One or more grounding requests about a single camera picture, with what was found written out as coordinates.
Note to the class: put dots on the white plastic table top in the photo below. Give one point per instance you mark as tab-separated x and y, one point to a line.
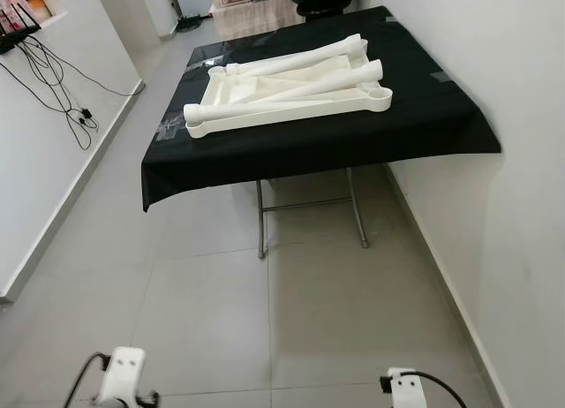
231	94

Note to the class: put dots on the small black power adapter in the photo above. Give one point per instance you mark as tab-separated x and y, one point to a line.
86	114

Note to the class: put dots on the black electronic device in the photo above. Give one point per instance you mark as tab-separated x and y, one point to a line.
18	39

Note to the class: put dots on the beige fringed table cloth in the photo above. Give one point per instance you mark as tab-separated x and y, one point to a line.
256	19

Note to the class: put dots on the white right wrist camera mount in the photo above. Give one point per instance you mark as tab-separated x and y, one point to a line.
408	390

